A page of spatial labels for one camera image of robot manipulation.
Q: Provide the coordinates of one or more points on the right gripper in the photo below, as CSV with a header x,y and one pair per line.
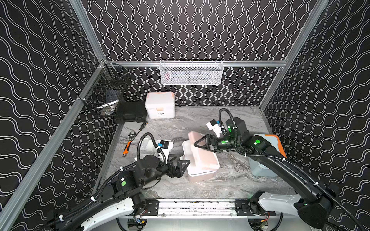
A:
x,y
208,138

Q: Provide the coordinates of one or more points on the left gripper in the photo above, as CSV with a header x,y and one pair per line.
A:
x,y
175,168

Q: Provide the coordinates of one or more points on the white tray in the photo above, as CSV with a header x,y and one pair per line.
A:
x,y
192,161

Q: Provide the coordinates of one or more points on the pink first aid box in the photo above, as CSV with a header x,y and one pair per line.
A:
x,y
202,158

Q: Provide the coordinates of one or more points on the white first aid box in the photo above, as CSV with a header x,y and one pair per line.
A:
x,y
160,105

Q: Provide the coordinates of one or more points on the white gauze packet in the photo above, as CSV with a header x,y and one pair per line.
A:
x,y
147,147

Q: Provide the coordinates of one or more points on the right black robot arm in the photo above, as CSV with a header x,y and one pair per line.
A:
x,y
315,200

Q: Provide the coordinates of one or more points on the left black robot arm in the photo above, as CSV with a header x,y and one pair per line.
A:
x,y
121,193

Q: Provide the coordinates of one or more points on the black plastic tool case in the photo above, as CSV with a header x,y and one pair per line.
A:
x,y
130,112

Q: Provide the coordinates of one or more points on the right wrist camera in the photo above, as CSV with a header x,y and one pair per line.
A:
x,y
217,127

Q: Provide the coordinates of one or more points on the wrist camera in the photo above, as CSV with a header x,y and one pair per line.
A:
x,y
217,127
166,146

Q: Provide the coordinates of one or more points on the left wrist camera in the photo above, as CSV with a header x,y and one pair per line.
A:
x,y
166,146

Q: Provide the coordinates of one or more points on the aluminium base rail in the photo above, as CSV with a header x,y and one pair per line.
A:
x,y
196,208

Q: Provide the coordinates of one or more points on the white wire wall basket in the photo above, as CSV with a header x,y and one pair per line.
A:
x,y
191,72

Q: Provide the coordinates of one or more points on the black wire wall basket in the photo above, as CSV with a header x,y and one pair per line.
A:
x,y
107,91

